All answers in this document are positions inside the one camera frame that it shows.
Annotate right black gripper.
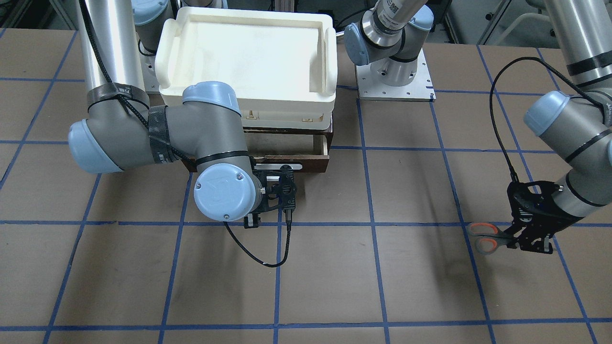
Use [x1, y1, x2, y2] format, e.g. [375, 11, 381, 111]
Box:
[251, 170, 273, 214]

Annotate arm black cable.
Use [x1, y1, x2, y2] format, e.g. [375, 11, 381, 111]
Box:
[224, 210, 293, 268]
[489, 56, 605, 184]

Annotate light wooden pull-out drawer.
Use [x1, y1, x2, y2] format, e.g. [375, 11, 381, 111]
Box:
[206, 132, 333, 173]

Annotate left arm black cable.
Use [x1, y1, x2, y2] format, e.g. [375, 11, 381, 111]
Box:
[489, 56, 605, 184]

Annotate grey orange scissors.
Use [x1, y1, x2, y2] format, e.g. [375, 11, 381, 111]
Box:
[466, 222, 517, 255]

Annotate cream plastic tray lid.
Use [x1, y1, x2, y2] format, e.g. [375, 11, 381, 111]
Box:
[154, 7, 338, 130]

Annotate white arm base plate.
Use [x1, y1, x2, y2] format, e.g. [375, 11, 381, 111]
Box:
[355, 50, 437, 102]

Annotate white drawer handle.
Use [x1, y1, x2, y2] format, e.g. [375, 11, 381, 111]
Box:
[253, 162, 303, 171]

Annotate dark wooden drawer cabinet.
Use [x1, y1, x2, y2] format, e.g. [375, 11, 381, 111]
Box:
[166, 102, 330, 173]

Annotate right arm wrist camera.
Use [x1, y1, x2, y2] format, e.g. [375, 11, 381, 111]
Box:
[266, 165, 296, 211]

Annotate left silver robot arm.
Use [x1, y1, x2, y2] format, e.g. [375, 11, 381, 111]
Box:
[502, 0, 612, 254]

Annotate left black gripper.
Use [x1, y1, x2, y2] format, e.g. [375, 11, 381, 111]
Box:
[505, 182, 584, 253]

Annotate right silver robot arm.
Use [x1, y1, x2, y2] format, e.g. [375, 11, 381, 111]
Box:
[68, 0, 273, 222]

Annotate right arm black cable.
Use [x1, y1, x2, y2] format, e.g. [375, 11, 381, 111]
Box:
[224, 210, 293, 268]

